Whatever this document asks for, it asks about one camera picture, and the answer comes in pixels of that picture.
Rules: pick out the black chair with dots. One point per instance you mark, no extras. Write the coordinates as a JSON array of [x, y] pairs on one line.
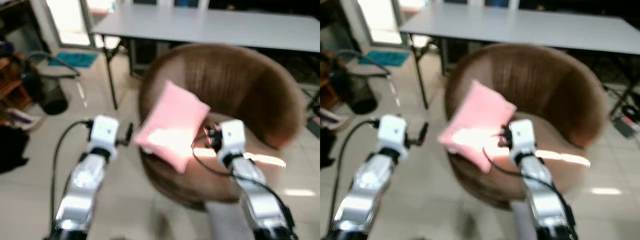
[[52, 97], [362, 97]]

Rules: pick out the black bag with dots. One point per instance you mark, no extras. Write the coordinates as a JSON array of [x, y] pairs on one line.
[[10, 147], [326, 147]]

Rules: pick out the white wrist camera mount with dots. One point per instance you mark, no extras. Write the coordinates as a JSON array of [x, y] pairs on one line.
[[392, 131], [522, 136], [104, 131], [232, 136]]

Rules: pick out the brown round sofa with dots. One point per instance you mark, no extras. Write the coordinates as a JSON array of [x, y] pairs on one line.
[[540, 80], [235, 80]]

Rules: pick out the teal floor mat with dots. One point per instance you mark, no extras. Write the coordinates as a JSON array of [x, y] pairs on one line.
[[385, 58], [75, 59]]

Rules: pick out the wooden shelf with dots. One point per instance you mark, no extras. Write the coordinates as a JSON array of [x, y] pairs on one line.
[[327, 95], [10, 90]]

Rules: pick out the grey table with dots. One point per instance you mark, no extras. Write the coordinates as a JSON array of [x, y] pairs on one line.
[[520, 27], [210, 27]]

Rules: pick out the black power strip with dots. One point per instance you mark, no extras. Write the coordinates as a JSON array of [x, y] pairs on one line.
[[625, 128], [314, 128]]

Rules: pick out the white framed glass door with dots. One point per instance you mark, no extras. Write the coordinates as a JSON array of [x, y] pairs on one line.
[[380, 20], [67, 20]]

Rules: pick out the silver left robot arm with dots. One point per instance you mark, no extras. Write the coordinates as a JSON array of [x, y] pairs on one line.
[[365, 185], [82, 190]]

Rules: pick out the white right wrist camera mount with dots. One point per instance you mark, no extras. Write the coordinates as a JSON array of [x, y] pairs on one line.
[[232, 136], [522, 136]]

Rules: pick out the pink pillow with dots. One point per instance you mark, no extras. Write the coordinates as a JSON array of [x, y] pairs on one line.
[[475, 122], [170, 125]]

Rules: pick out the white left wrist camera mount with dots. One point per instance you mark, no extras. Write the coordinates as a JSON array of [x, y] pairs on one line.
[[392, 131], [104, 131]]

